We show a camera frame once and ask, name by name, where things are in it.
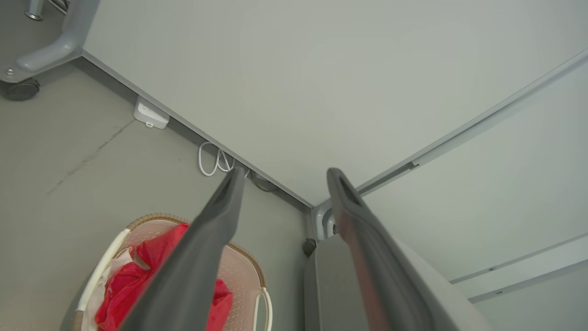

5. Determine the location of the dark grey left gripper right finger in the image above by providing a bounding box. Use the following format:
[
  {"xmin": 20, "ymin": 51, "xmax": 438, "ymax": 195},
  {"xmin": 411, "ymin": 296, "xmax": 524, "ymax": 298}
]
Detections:
[{"xmin": 326, "ymin": 167, "xmax": 436, "ymax": 331}]

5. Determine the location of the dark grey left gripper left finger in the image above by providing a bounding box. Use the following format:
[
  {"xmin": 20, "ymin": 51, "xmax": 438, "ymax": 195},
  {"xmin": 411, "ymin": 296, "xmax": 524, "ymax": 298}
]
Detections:
[{"xmin": 119, "ymin": 165, "xmax": 247, "ymax": 331}]

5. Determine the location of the red white basketball jersey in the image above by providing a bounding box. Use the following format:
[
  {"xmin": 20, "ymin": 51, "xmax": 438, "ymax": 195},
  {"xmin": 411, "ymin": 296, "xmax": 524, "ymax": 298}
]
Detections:
[{"xmin": 85, "ymin": 224, "xmax": 234, "ymax": 331}]

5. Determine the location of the beige plastic laundry basket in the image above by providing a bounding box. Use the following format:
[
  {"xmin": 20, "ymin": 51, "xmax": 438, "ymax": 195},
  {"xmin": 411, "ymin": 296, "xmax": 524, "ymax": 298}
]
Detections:
[{"xmin": 60, "ymin": 213, "xmax": 274, "ymax": 331}]

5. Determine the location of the white partition panel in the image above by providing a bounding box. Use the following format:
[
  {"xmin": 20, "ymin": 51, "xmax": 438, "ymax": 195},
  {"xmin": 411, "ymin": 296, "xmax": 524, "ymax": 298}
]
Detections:
[
  {"xmin": 356, "ymin": 48, "xmax": 588, "ymax": 331},
  {"xmin": 82, "ymin": 0, "xmax": 588, "ymax": 207}
]

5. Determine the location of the white power strip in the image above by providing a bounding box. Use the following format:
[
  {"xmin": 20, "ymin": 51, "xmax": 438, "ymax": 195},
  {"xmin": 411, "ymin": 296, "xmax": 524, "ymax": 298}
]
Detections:
[{"xmin": 133, "ymin": 97, "xmax": 170, "ymax": 130}]

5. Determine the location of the grey partition foot with caster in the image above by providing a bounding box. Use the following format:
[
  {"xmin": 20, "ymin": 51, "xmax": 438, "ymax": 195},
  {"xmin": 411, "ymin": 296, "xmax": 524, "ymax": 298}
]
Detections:
[{"xmin": 0, "ymin": 0, "xmax": 101, "ymax": 102}]

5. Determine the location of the grey metal table leg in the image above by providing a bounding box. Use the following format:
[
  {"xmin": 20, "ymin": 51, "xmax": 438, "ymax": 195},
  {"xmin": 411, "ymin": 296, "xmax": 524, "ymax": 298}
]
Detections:
[{"xmin": 24, "ymin": 0, "xmax": 46, "ymax": 21}]

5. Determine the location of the black floor cable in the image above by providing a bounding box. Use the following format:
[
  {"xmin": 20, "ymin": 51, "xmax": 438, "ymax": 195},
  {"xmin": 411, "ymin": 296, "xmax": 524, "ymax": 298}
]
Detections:
[{"xmin": 248, "ymin": 171, "xmax": 280, "ymax": 193}]

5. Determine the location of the white looped power cable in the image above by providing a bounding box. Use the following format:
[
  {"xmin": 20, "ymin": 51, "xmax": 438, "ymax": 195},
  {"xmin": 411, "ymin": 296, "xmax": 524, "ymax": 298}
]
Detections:
[{"xmin": 198, "ymin": 142, "xmax": 251, "ymax": 177}]

